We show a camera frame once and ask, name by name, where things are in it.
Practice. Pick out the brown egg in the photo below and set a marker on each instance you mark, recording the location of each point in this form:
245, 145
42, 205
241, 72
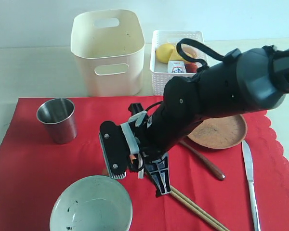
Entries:
191, 52

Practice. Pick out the red table cloth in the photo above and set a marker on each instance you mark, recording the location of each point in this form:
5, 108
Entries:
34, 170

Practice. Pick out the white perforated plastic basket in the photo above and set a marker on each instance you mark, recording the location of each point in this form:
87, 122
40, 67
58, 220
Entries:
159, 71

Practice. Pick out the red sausage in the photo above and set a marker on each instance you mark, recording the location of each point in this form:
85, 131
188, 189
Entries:
191, 67

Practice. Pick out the cream plastic bin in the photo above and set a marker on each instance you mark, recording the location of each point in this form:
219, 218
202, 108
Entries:
108, 47

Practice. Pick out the silver table knife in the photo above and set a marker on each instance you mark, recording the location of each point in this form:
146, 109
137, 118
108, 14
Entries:
248, 162

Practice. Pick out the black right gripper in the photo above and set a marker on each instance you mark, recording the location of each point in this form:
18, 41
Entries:
160, 132

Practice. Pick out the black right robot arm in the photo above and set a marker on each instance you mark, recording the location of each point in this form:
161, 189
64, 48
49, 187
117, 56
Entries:
243, 82

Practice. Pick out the small milk carton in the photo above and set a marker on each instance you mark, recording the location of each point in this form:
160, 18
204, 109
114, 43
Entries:
176, 67

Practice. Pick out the brown wooden plate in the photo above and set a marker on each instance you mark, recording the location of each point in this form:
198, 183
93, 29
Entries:
220, 133

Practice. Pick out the dark wooden spoon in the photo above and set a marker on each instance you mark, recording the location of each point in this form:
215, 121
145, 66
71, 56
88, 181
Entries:
214, 170

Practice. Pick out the yellow lemon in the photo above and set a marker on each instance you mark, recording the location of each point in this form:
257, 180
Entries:
163, 52

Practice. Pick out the pale green ceramic bowl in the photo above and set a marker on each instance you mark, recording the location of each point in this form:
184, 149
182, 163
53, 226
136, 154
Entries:
94, 203

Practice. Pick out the yellow cheese wedge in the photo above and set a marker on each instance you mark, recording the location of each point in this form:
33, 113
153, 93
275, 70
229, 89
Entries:
175, 56

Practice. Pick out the stainless steel cup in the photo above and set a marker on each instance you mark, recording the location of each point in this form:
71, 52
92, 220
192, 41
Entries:
58, 117

